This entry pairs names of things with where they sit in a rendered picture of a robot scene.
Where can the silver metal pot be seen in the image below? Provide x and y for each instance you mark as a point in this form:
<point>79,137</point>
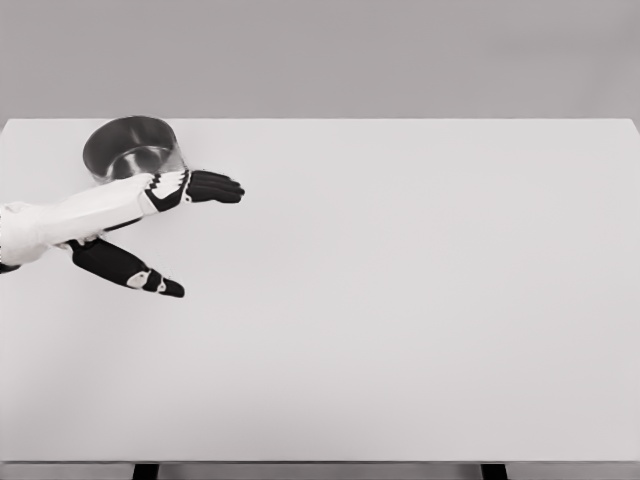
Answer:
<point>107,145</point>

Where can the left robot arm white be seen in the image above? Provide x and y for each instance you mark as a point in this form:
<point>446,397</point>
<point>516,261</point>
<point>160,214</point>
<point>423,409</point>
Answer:
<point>30,230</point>

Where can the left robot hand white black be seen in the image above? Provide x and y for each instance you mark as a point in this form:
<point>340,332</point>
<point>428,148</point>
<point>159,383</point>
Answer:
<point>165,192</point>

